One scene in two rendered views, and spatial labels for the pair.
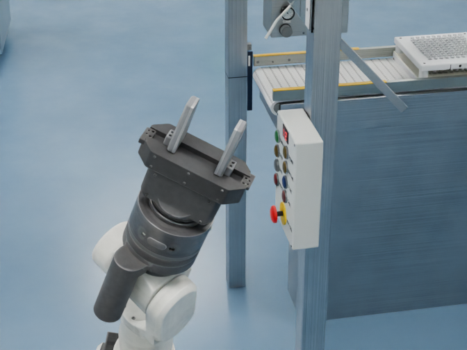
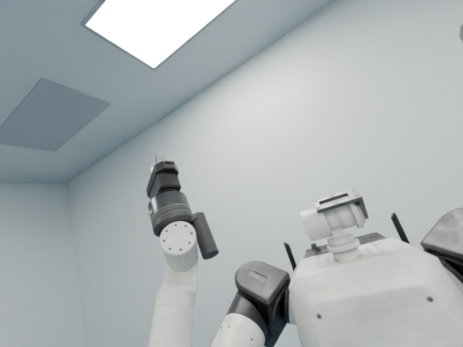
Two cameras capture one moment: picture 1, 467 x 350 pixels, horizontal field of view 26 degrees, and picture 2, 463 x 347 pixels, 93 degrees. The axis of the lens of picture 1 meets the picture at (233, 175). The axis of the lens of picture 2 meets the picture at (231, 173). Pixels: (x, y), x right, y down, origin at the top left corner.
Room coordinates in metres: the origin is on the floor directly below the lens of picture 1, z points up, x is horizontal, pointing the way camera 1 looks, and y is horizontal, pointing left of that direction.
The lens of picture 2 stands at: (1.30, 0.46, 1.37)
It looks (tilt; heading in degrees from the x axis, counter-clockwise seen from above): 14 degrees up; 212
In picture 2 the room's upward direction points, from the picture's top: 18 degrees counter-clockwise
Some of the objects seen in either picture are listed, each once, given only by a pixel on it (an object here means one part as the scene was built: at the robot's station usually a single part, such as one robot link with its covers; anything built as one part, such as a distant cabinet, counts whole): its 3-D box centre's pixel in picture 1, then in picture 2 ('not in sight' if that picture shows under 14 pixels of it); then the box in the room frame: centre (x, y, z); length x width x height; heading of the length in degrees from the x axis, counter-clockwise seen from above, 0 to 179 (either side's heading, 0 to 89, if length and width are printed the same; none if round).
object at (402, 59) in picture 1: (443, 65); not in sight; (2.91, -0.65, 0.84); 0.24 x 0.24 x 0.02; 11
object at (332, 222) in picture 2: not in sight; (331, 224); (0.80, 0.35, 1.32); 0.10 x 0.07 x 0.09; 104
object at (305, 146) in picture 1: (297, 178); not in sight; (1.95, -0.14, 0.97); 0.17 x 0.06 x 0.26; 11
